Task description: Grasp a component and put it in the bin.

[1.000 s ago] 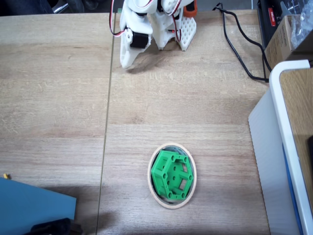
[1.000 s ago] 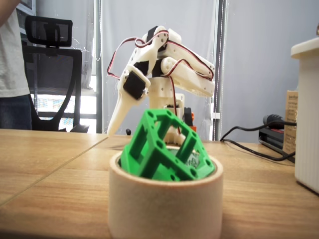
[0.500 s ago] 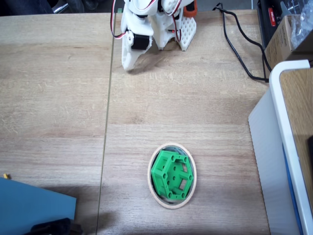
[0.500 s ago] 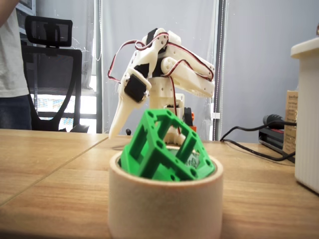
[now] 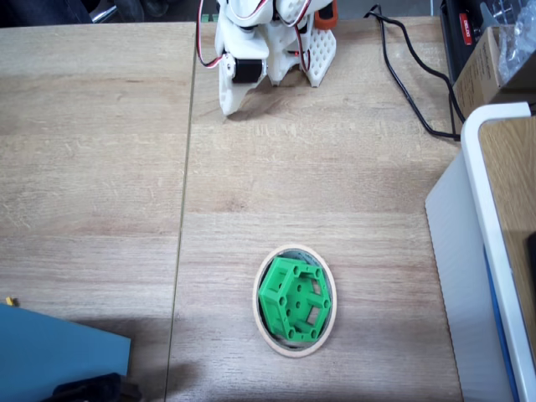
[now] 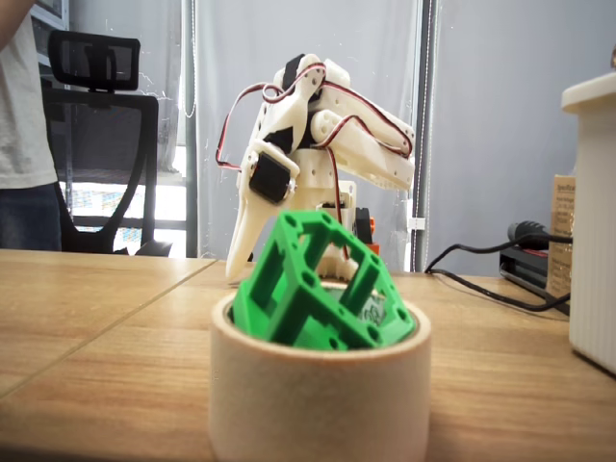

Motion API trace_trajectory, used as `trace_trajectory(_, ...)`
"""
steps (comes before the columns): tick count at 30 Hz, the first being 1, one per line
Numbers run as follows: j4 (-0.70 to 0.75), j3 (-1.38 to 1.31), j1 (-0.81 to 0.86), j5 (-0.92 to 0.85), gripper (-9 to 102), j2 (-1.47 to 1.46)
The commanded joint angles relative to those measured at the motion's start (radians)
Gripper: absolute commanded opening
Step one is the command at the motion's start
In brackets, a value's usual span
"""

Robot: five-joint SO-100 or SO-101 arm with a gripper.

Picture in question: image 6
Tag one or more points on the green hexagonal printed component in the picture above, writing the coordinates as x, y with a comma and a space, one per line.
298, 308

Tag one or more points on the orange black table clamp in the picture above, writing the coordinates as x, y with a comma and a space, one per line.
365, 226

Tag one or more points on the black office chair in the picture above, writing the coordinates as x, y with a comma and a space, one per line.
96, 110

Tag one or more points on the beige masking tape roll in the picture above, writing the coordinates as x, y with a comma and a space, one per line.
317, 404

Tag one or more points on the person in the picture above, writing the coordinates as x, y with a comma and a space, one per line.
24, 120

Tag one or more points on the black power supply unit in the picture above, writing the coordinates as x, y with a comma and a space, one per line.
522, 267

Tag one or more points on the grey storage shelf rack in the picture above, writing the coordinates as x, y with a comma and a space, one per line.
50, 14

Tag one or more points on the brown cardboard box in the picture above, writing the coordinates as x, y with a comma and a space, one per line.
560, 231

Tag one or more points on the white ribbed container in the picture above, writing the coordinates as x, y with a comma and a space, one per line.
597, 216

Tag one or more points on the grey metal post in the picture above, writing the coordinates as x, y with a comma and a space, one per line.
425, 96

